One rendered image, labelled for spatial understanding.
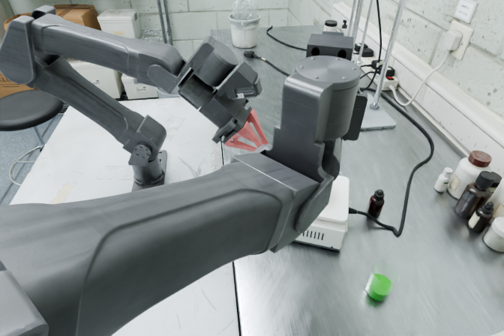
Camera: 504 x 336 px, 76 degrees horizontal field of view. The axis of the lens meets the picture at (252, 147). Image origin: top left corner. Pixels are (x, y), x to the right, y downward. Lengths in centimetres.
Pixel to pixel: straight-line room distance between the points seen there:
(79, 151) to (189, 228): 83
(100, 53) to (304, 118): 45
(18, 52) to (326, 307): 68
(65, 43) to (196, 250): 53
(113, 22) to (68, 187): 197
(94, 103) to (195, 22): 233
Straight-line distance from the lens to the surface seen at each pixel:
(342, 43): 34
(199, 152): 88
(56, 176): 93
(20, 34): 68
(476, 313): 70
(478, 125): 99
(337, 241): 65
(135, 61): 62
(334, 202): 64
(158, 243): 16
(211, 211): 19
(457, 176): 85
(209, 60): 59
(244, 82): 58
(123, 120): 71
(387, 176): 86
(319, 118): 27
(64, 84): 71
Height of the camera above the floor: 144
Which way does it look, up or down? 38 degrees down
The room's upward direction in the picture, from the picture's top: straight up
